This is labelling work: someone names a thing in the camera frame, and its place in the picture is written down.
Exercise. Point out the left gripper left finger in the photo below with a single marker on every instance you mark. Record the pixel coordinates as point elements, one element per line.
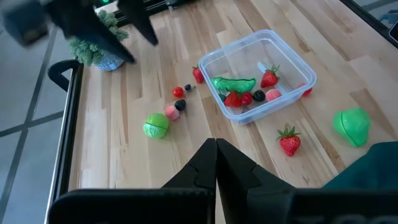
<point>199,177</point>

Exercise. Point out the small plastic blueberry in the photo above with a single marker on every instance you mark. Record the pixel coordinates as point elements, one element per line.
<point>187,87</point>

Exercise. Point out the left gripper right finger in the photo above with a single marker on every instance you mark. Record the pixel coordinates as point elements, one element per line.
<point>242,186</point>

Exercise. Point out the green pepper toy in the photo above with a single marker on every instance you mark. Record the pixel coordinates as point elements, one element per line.
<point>234,85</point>

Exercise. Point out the red plastic strawberry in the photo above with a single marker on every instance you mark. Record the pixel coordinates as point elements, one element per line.
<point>269,80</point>
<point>289,144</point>
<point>232,100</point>
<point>198,76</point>

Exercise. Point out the green plastic pear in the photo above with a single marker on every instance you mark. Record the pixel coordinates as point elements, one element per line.
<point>353,126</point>

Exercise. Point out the black aluminium rig frame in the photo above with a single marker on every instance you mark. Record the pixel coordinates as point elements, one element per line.
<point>73,118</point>

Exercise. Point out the dark green cloth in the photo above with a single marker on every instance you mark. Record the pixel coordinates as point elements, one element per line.
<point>373,168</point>

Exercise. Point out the black box with green light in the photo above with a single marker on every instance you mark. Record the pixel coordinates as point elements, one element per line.
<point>104,1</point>

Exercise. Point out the clear plastic tupperware container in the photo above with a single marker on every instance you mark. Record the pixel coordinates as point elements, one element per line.
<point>242,56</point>

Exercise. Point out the artificial succulent in grey pot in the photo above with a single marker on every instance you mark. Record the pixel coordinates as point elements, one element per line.
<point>90,53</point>

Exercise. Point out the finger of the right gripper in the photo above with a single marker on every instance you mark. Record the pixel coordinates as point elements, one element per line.
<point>138,18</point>
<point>90,31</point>

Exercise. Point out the pink candy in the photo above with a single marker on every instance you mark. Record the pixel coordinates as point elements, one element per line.
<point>172,113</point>

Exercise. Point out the red plastic cherry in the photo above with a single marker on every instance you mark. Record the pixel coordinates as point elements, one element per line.
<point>178,92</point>
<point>247,99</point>
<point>307,91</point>

